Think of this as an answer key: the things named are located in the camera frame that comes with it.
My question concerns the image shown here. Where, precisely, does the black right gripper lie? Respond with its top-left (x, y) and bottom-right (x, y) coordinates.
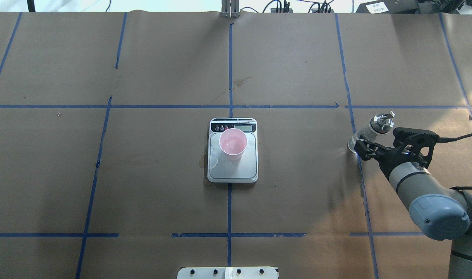
top-left (354, 138), bottom-right (429, 179)

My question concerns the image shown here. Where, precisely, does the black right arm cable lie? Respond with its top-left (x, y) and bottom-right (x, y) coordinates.
top-left (437, 131), bottom-right (472, 143)

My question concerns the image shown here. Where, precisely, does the aluminium frame post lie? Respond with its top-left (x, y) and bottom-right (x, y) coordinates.
top-left (220, 0), bottom-right (240, 18)

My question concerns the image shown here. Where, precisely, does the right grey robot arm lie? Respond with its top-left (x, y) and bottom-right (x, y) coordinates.
top-left (354, 139), bottom-right (472, 279)

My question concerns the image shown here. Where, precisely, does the pink plastic cup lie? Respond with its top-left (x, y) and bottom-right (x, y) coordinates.
top-left (219, 128), bottom-right (248, 161)

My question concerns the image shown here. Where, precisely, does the clear glass sauce bottle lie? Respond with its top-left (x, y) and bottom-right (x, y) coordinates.
top-left (348, 111), bottom-right (395, 154)

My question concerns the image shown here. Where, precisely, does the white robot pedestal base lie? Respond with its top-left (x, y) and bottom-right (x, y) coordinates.
top-left (177, 266), bottom-right (280, 279)

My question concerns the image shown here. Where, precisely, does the silver digital kitchen scale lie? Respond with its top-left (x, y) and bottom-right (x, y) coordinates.
top-left (206, 118), bottom-right (259, 183)

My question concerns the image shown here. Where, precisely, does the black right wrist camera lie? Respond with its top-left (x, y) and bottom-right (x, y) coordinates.
top-left (392, 127), bottom-right (439, 164)

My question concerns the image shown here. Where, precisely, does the dark box with white label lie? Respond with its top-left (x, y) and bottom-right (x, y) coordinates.
top-left (354, 0), bottom-right (419, 14)

